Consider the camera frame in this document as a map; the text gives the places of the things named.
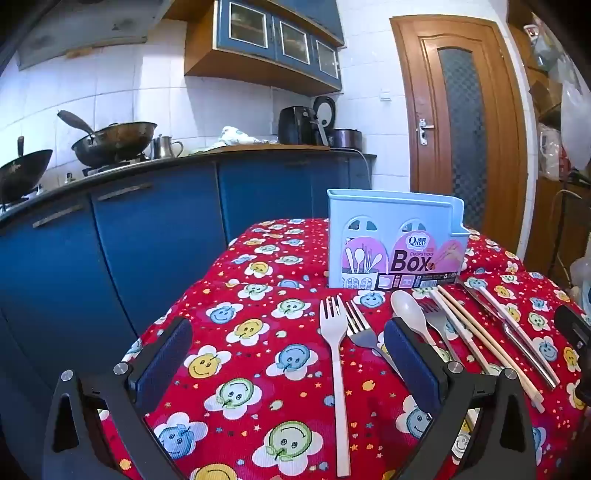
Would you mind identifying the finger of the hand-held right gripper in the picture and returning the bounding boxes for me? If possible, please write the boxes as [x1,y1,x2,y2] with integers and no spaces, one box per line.
[554,305,591,356]
[578,357,591,408]

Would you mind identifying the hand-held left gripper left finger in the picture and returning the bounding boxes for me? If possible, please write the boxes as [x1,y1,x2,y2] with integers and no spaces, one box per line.
[41,318,194,480]

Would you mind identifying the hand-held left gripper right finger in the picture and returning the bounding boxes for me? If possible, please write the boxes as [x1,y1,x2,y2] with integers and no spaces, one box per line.
[383,316,539,480]

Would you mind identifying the metal fork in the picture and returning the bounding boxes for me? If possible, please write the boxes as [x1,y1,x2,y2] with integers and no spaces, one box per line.
[344,300,402,374]
[418,295,490,376]

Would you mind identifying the white plastic spoon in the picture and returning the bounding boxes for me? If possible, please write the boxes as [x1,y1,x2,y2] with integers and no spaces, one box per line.
[390,290,445,365]

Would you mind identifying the wooden chopstick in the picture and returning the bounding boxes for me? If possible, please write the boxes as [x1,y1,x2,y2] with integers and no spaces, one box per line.
[436,285,546,414]
[429,290,498,376]

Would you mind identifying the white plastic fork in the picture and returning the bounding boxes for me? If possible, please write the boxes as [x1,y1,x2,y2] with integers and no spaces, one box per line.
[320,295,352,478]

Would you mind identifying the white handle knife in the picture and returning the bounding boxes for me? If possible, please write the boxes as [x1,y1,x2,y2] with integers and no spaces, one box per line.
[466,277,529,344]

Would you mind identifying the light blue utensil holder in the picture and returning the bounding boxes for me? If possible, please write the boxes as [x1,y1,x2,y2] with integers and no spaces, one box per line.
[327,188,471,291]

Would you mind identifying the red smiley flower tablecloth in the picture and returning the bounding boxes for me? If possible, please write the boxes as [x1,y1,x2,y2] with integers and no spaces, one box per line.
[99,217,589,480]

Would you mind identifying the blue kitchen base cabinets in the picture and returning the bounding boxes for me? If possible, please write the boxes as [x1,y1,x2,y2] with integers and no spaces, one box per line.
[0,151,377,398]

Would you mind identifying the wooden door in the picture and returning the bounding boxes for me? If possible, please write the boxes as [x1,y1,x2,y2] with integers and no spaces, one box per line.
[390,16,529,273]

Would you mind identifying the white plastic bag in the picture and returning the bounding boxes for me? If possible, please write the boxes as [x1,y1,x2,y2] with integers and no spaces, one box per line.
[561,83,591,169]

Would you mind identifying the gas stove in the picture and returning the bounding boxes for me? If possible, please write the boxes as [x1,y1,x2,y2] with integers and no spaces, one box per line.
[82,157,149,177]

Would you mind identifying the metal pitcher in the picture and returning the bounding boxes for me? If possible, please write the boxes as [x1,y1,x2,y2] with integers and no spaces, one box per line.
[150,135,184,160]

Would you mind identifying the cluttered wooden shelf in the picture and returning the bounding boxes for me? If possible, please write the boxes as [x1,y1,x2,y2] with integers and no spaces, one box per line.
[508,0,591,287]

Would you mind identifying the large black wok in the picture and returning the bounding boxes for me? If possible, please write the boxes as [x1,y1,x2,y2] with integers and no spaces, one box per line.
[58,110,158,168]

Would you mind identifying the black rice cooker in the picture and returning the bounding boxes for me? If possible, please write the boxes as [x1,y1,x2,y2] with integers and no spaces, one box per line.
[313,95,363,150]

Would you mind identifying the small black wok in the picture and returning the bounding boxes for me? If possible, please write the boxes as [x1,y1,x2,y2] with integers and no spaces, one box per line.
[0,136,54,204]

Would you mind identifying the white patterned cloth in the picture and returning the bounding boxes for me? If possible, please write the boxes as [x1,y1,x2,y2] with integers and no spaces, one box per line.
[203,126,269,151]

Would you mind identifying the wooden cutting board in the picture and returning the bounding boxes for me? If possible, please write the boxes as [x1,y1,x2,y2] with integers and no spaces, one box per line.
[185,144,331,154]

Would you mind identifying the black air fryer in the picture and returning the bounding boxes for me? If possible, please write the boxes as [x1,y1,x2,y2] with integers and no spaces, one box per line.
[278,106,331,146]

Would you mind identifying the range hood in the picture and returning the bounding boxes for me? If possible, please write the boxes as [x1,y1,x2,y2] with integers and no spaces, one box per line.
[18,0,176,70]

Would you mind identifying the white power cord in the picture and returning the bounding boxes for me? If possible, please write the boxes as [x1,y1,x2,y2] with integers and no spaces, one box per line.
[351,148,373,190]

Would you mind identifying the blue wall cabinet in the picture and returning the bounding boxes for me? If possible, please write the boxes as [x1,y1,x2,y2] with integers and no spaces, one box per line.
[184,0,345,97]

